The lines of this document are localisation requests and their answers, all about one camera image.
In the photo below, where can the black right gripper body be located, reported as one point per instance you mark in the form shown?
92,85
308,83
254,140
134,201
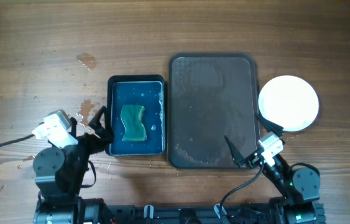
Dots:
253,154

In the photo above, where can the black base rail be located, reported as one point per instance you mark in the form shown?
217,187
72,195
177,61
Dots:
241,214

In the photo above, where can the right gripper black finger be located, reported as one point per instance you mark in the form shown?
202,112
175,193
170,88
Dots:
238,159
270,126

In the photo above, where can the green yellow sponge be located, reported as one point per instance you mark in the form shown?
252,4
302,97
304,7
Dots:
131,116

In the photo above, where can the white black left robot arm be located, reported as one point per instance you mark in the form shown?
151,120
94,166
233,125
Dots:
60,170

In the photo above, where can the white plate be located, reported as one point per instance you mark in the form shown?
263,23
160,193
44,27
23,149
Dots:
290,102

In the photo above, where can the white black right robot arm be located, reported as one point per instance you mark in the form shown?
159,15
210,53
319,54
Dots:
298,183

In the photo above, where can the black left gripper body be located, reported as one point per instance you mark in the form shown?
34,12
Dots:
86,142

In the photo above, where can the dark brown serving tray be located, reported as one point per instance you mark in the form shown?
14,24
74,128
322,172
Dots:
211,97

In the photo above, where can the black water-filled tray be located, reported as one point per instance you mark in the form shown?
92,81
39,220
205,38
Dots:
147,91

